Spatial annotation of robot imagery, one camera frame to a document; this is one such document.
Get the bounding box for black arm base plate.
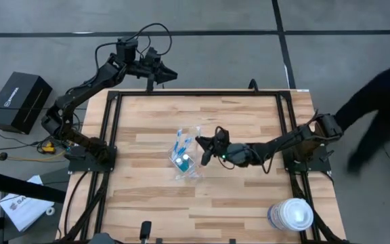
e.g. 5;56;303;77
282;148;332;174
66;145;118;174

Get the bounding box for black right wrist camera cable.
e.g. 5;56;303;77
214;125;232;138

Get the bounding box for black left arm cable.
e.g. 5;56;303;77
94;41;118;70

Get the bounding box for white lidded wipes canister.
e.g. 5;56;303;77
266;197;315;233

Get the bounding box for yellow power plug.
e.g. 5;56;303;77
41;142;56;155

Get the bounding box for person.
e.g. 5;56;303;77
333;58;390;176

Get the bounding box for white printed papers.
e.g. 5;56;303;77
0;174;56;233

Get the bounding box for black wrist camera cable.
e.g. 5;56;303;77
127;22;173;58
214;125;232;138

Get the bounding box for clear plastic bag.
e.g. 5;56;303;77
170;127;184;161
177;125;202;160

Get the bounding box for black table frame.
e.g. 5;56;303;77
56;88;351;244

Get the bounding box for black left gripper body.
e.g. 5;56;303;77
127;46;165;92

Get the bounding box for black left wrist camera cable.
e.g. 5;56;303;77
127;22;173;58

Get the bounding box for yellow floor cable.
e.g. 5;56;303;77
7;150;68;163

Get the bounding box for black table-level camera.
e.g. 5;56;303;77
139;220;153;244

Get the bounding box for clear acrylic organizer box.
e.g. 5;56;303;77
167;125;203;181

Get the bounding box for black cardboard box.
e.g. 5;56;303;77
0;70;53;136

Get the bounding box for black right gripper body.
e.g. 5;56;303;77
200;129;232;167

